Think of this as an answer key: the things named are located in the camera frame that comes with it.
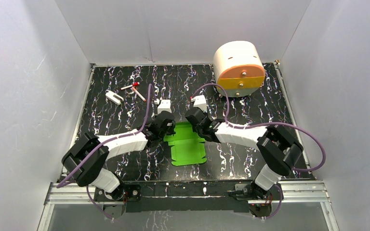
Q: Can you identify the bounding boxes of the green paper box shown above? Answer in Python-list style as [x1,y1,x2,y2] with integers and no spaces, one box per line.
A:
[164,122,207,167]

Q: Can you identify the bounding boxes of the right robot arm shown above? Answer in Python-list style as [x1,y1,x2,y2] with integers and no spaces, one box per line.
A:
[185,107,304,201]

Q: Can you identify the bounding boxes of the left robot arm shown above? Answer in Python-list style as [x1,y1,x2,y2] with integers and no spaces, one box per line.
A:
[61,111,175,200]

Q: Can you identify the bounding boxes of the pink tube pen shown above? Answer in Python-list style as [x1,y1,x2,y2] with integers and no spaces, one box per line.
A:
[131,87,146,102]

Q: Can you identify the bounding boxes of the red capped marker pen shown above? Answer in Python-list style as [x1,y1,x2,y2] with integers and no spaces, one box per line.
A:
[120,82,140,90]

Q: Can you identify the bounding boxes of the small white plastic clip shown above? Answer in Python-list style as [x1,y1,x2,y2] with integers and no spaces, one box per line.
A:
[106,91,124,105]

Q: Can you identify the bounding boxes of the round cream drawer cabinet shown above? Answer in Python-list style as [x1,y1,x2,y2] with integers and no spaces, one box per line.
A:
[213,41,265,98]

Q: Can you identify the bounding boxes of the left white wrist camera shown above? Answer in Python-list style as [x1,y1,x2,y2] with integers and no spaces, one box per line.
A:
[154,99,172,114]

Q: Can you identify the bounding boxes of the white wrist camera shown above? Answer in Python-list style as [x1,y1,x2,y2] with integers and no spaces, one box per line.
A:
[154,99,172,114]
[191,95,208,113]

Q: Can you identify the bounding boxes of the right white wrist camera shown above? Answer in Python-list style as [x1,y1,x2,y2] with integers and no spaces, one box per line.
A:
[191,95,208,113]

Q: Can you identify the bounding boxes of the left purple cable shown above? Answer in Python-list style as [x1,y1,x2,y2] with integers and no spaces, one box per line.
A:
[56,83,155,220]

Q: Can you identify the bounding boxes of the purple cable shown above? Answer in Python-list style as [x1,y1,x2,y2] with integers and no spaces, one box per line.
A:
[56,83,155,220]
[191,83,327,220]

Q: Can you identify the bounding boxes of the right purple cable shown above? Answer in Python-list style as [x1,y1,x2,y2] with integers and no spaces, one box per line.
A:
[191,83,327,220]

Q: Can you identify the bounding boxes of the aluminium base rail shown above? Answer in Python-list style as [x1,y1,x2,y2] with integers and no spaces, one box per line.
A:
[45,180,330,205]

